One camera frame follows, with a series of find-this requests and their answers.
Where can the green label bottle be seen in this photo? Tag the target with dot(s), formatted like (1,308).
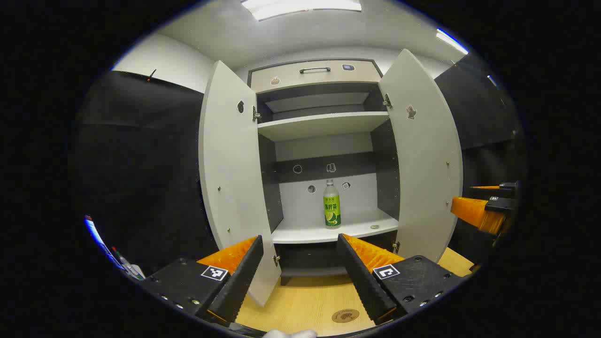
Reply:
(332,211)

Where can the large ceiling light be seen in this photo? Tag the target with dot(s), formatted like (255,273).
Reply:
(300,7)

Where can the white cabinet shelf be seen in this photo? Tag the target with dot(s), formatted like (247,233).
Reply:
(324,126)

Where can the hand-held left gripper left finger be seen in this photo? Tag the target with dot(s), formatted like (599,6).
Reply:
(239,281)

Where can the pen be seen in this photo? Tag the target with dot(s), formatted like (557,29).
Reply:
(127,266)

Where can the beige cabinet drawer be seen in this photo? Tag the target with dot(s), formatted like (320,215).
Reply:
(291,80)

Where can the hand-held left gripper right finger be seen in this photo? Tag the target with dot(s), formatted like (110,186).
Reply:
(361,281)

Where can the grey white cabinet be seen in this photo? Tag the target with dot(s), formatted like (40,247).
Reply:
(324,197)

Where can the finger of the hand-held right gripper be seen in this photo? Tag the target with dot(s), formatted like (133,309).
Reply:
(507,190)
(474,211)

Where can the white cabinet door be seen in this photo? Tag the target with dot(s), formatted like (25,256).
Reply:
(230,164)
(422,164)

